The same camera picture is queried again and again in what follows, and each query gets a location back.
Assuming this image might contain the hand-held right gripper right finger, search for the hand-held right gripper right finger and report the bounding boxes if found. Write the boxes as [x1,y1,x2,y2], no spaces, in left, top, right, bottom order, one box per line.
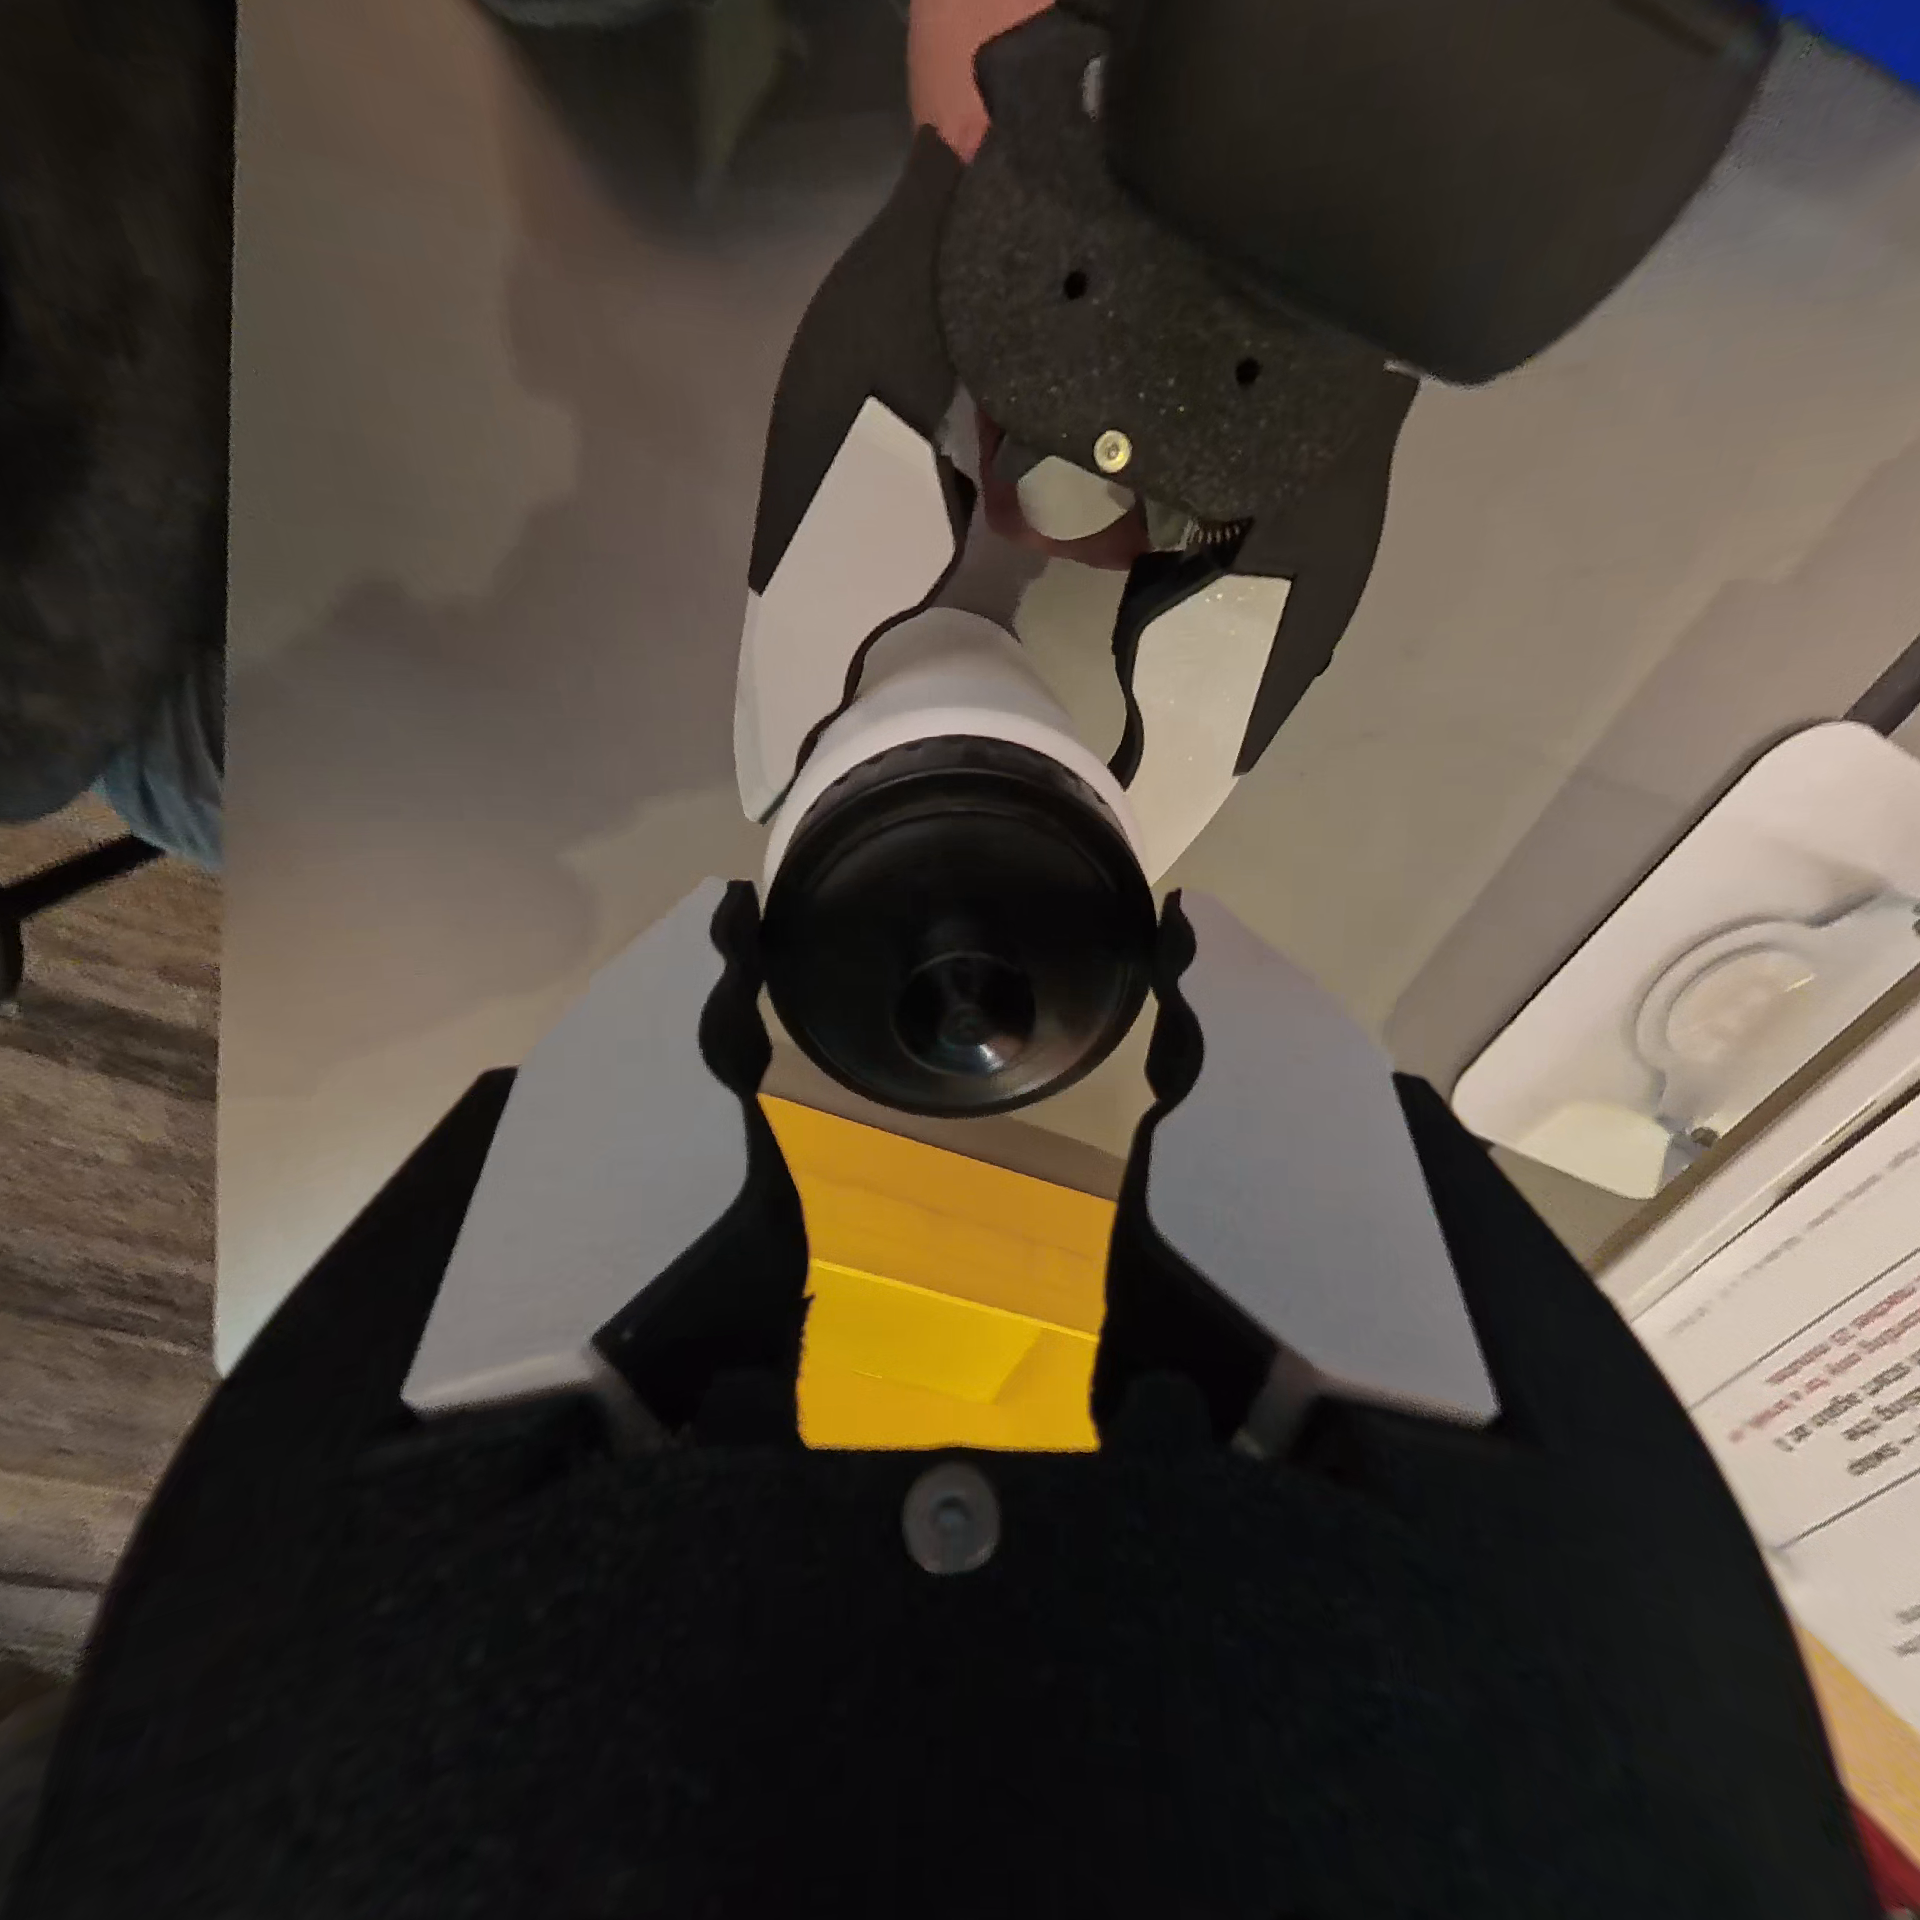
[1102,889,1501,1462]

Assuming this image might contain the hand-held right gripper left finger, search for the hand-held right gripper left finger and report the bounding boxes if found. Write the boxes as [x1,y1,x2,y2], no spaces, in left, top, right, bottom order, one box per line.
[403,879,812,1418]

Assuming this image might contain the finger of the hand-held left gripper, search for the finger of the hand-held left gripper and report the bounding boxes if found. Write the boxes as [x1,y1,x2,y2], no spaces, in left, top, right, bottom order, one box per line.
[1111,570,1295,870]
[734,392,977,823]

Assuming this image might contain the white plastic bottle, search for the white plastic bottle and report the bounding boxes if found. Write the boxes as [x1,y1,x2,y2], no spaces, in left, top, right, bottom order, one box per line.
[756,606,1158,901]

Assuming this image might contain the yellow plastic bin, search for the yellow plastic bin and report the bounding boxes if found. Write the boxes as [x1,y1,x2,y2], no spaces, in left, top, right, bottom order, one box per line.
[756,1096,1120,1453]

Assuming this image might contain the black bottle lid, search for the black bottle lid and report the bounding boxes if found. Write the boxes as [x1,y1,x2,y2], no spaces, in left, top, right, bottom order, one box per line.
[760,735,1160,1119]

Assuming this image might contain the person's left hand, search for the person's left hand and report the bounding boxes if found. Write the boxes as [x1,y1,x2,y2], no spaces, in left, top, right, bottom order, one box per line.
[909,0,1143,575]

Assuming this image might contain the person's grey trousers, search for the person's grey trousers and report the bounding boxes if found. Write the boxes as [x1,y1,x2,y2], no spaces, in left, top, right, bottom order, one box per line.
[91,659,226,875]

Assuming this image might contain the black office chair base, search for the black office chair base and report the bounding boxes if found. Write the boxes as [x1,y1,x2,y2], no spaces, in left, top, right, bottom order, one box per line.
[0,832,159,1008]

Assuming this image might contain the person's dark clothing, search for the person's dark clothing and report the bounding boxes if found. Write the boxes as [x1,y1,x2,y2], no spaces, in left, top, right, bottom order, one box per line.
[0,0,240,827]

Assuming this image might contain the red bag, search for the red bag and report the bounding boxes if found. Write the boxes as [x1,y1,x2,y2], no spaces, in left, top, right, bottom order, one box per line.
[1853,1799,1920,1920]

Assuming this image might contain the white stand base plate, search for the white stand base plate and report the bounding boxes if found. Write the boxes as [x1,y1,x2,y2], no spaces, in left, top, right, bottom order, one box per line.
[1448,720,1920,1201]

